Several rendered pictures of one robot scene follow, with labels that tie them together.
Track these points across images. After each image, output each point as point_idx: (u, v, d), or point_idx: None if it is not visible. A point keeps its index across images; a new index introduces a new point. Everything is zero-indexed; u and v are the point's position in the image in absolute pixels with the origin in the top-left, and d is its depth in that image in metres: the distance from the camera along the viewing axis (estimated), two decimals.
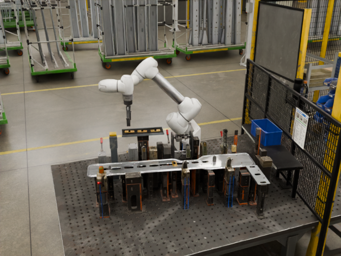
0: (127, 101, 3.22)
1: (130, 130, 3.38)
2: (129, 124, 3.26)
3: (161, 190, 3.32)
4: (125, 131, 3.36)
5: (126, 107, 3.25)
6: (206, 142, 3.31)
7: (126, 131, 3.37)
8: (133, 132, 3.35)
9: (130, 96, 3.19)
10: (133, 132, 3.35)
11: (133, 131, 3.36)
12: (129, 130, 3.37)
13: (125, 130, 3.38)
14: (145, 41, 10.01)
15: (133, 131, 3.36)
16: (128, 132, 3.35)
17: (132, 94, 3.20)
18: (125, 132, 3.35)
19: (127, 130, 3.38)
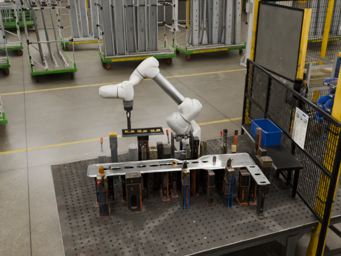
0: (127, 106, 3.24)
1: (130, 130, 3.38)
2: (130, 129, 3.34)
3: (161, 190, 3.32)
4: (125, 131, 3.36)
5: (126, 114, 3.27)
6: (206, 142, 3.31)
7: (126, 131, 3.37)
8: (133, 132, 3.35)
9: (131, 102, 3.22)
10: (133, 132, 3.35)
11: (133, 131, 3.36)
12: None
13: (125, 130, 3.38)
14: (145, 41, 10.01)
15: (133, 131, 3.36)
16: (128, 132, 3.35)
17: (132, 100, 3.22)
18: (125, 132, 3.35)
19: (127, 130, 3.38)
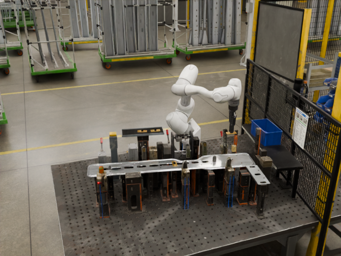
0: (234, 106, 3.00)
1: None
2: (233, 130, 3.11)
3: (161, 190, 3.32)
4: (227, 133, 3.12)
5: (231, 114, 3.04)
6: (206, 142, 3.31)
7: (227, 132, 3.13)
8: (236, 133, 3.12)
9: (238, 100, 2.99)
10: (236, 133, 3.12)
11: (235, 132, 3.13)
12: None
13: (226, 132, 3.14)
14: (145, 41, 10.01)
15: (235, 132, 3.13)
16: (231, 133, 3.11)
17: (239, 99, 3.00)
18: (227, 133, 3.11)
19: (228, 132, 3.14)
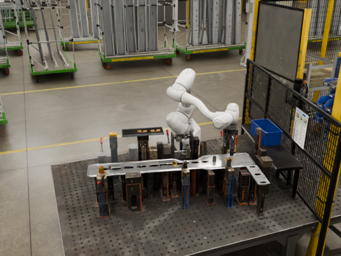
0: (231, 130, 3.08)
1: None
2: (232, 153, 3.14)
3: (161, 190, 3.32)
4: (225, 160, 3.22)
5: (229, 136, 3.12)
6: (206, 142, 3.31)
7: (225, 159, 3.23)
8: (233, 160, 3.22)
9: (236, 125, 3.07)
10: (233, 160, 3.22)
11: (233, 159, 3.23)
12: None
13: (224, 158, 3.24)
14: (145, 41, 10.01)
15: (233, 159, 3.23)
16: None
17: (237, 123, 3.08)
18: (225, 160, 3.21)
19: (226, 158, 3.24)
